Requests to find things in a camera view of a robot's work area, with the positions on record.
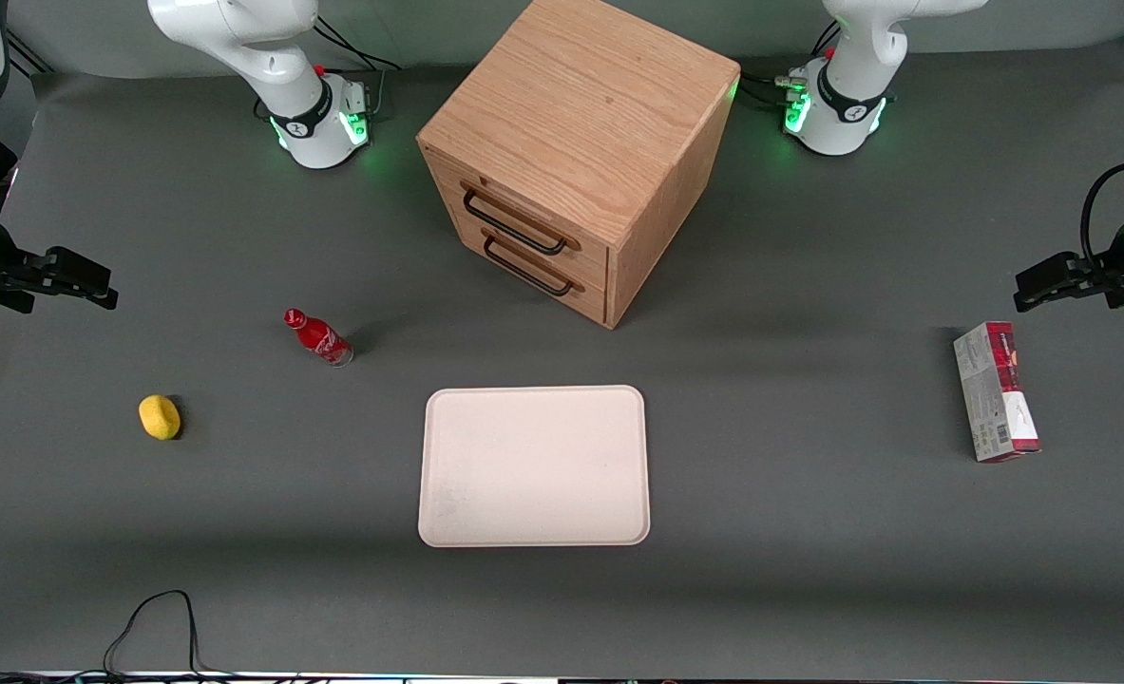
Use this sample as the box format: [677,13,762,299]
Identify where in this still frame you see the black right arm base cables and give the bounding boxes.
[313,14,401,120]

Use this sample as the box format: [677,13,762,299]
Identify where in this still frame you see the red soda bottle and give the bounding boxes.
[283,308,354,368]

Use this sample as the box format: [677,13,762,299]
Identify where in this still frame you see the black arm base cables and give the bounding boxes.
[738,19,843,107]
[313,14,401,120]

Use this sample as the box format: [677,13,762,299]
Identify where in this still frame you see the thin black looped cable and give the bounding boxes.
[104,590,239,680]

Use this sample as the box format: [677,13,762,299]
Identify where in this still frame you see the black left arm base cables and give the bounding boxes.
[738,19,843,107]

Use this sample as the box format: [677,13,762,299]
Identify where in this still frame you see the yellow lemon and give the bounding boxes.
[138,394,182,441]

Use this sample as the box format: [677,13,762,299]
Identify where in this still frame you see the wooden drawer with scratched front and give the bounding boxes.
[426,148,612,286]

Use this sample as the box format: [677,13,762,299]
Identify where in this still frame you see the aluminium frame rail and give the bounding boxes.
[6,28,54,77]

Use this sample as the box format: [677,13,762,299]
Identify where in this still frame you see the grey and red carton box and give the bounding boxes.
[953,321,1041,464]

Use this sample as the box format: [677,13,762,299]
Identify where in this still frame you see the wooden drawer with clean front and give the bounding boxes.
[448,213,610,326]

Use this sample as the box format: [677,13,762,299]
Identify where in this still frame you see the black metal drawer handle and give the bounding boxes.
[463,188,570,256]
[483,236,574,297]

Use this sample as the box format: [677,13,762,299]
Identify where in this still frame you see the beige plastic tray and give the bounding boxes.
[417,385,651,548]

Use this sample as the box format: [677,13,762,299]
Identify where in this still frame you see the oak wooden drawer cabinet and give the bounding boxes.
[417,0,741,330]

